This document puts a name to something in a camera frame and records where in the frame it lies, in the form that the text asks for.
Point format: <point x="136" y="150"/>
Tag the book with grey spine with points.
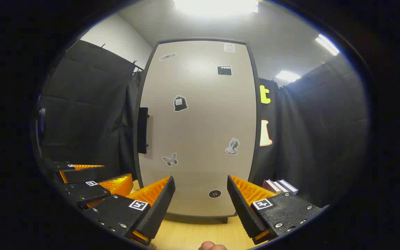
<point x="289" y="186"/>

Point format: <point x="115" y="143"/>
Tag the book with dark spine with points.
<point x="280" y="186"/>

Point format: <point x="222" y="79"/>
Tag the black backdrop cloth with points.
<point x="89" y="111"/>

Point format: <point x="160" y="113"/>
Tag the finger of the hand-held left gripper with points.
<point x="89" y="192"/>
<point x="82" y="173"/>

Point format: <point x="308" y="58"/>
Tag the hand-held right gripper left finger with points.
<point x="160" y="208"/>

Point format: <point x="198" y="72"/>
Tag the book with purple spine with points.
<point x="268" y="185"/>

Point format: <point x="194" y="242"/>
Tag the ceiling light panel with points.
<point x="327" y="44"/>
<point x="217" y="7"/>
<point x="287" y="76"/>

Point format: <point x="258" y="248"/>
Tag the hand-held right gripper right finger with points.
<point x="243" y="211"/>

